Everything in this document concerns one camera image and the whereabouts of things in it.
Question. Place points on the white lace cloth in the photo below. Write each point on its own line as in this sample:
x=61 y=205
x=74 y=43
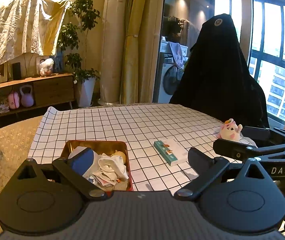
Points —
x=108 y=172

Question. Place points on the red gold metal tin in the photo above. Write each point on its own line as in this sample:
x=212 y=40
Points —
x=100 y=147

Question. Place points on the black draped cloth figure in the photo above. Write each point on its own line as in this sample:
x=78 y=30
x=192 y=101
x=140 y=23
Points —
x=216 y=79

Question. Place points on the rolled cream mat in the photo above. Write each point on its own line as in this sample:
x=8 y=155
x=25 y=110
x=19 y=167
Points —
x=113 y=38

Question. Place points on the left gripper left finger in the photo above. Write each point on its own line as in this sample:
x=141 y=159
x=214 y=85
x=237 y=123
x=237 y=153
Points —
x=73 y=171

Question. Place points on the yellow curtain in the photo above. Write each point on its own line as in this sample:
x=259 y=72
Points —
x=143 y=21

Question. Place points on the white washing machine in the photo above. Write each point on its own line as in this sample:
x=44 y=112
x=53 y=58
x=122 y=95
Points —
x=171 y=62

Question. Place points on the purple kettlebell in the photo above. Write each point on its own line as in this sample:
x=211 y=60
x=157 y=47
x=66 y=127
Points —
x=27 y=99

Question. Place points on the checkered white tablecloth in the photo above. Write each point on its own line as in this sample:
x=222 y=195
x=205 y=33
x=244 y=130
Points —
x=139 y=127

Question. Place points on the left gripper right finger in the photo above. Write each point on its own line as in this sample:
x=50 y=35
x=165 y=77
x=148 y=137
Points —
x=209 y=170

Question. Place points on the yellow duck plush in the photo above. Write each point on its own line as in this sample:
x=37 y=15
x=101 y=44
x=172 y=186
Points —
x=120 y=154

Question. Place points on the draped cream sheet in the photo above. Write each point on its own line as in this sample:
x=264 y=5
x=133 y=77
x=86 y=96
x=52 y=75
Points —
x=30 y=26

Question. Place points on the pink white plush toy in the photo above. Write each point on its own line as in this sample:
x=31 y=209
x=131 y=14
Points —
x=230 y=131

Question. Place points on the wooden sideboard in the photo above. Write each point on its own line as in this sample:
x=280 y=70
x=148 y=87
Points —
x=45 y=91

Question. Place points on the potted green plant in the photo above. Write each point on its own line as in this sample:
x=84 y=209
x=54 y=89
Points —
x=73 y=42

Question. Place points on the teal tissue pack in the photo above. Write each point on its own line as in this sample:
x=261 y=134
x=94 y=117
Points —
x=172 y=152

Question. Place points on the pink small case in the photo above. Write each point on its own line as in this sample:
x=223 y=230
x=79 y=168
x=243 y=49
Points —
x=13 y=100

